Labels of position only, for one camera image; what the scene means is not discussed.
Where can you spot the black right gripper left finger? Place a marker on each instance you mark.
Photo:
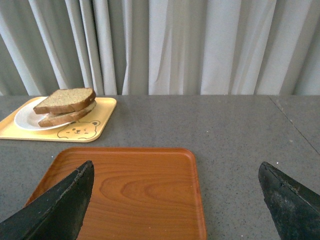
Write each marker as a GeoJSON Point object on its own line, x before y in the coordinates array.
{"type": "Point", "coordinates": [57, 214]}

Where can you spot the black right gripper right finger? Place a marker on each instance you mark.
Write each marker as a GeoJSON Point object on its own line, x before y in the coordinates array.
{"type": "Point", "coordinates": [294, 208]}

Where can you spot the white round plate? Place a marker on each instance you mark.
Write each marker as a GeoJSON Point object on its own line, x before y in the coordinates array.
{"type": "Point", "coordinates": [27, 119]}

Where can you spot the bread slice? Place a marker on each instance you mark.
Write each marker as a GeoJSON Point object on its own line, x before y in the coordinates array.
{"type": "Point", "coordinates": [51, 119]}
{"type": "Point", "coordinates": [66, 101]}

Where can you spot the brown wooden tray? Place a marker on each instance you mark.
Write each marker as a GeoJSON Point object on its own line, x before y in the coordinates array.
{"type": "Point", "coordinates": [138, 193]}

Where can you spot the yellow bear tray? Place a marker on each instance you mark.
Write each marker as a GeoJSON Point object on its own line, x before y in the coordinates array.
{"type": "Point", "coordinates": [86, 129]}

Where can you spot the grey white curtain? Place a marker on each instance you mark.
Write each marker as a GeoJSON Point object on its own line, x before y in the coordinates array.
{"type": "Point", "coordinates": [160, 47]}

